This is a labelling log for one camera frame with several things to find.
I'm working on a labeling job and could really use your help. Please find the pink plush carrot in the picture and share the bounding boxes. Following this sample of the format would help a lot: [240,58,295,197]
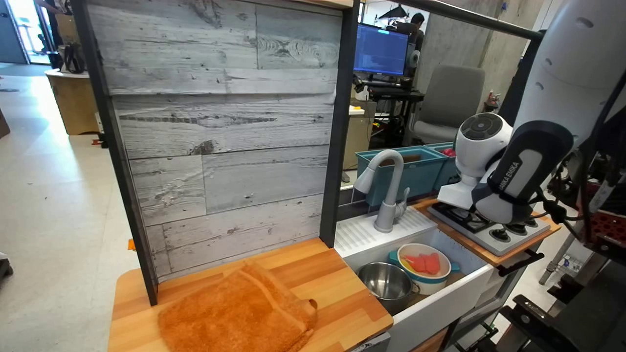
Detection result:
[402,251,443,277]

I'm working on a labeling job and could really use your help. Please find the orange cloth towel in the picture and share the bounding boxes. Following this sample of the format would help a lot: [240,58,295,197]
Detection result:
[156,259,318,352]

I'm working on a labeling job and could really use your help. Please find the white toy sink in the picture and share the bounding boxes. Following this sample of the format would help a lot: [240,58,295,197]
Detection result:
[332,205,524,352]

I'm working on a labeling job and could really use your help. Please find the grey toy stove black grates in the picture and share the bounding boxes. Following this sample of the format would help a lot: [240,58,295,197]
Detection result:
[426,197,553,257]

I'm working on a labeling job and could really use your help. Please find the grey toy faucet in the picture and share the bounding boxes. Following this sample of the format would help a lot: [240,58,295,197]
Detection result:
[353,148,412,234]

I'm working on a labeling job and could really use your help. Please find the teal planter box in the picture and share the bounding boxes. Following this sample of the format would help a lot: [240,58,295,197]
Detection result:
[355,144,447,208]
[422,142,459,191]

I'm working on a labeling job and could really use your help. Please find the steel pot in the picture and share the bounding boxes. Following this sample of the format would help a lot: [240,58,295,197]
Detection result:
[355,259,418,314]

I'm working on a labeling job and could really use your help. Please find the blue computer monitor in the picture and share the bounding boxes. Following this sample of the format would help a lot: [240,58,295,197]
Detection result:
[351,23,410,79]

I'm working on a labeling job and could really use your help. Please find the white bowl teal outside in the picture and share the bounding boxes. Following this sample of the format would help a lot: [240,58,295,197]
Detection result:
[387,240,461,296]

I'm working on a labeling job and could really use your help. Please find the grey office chair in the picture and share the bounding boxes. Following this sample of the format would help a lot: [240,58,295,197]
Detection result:
[406,62,486,146]

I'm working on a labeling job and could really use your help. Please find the person in white shirt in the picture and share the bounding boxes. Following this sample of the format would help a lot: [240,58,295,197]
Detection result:
[402,9,428,73]

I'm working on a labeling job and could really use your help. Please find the grey metal pole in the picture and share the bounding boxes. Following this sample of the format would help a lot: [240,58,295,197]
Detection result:
[537,232,571,287]

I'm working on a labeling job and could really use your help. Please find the red perforated crate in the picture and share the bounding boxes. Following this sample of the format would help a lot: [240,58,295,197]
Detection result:
[578,181,626,249]

